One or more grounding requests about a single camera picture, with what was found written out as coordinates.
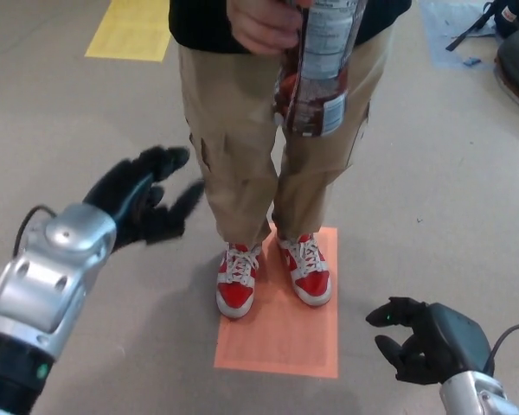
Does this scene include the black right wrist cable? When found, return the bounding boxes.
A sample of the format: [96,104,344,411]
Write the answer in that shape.
[484,322,519,373]

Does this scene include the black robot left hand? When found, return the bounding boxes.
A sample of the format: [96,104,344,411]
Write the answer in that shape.
[82,145,207,256]

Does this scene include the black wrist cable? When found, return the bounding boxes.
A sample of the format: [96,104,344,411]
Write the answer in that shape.
[484,322,519,373]
[11,206,60,256]

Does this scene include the brown protein shake bottle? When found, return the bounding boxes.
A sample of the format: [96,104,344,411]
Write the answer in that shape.
[272,0,367,138]

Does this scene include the black backpack with straps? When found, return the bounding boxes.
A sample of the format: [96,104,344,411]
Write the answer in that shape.
[445,0,519,52]

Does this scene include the yellow rectangular floor mat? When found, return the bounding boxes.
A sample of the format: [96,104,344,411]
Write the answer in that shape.
[84,0,174,63]

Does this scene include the person's bare hand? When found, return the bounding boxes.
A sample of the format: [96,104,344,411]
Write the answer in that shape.
[227,0,304,56]

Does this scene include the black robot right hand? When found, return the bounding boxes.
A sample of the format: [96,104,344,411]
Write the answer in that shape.
[365,296,494,386]

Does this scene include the pale blue floor sheet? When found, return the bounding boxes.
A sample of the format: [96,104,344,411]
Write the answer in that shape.
[419,2,501,68]

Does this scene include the person's black shirt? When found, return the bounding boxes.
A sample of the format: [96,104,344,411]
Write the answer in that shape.
[168,0,412,55]

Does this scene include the red and white sneaker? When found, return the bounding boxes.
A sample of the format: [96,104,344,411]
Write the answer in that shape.
[215,241,260,320]
[276,233,332,307]

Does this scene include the orange rectangular floor mat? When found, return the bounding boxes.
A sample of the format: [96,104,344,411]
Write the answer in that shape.
[214,227,340,378]

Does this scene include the person's khaki cargo trousers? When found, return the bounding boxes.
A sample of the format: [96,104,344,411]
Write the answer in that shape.
[176,25,394,241]

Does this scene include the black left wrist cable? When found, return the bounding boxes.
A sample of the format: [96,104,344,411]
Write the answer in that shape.
[11,206,60,256]

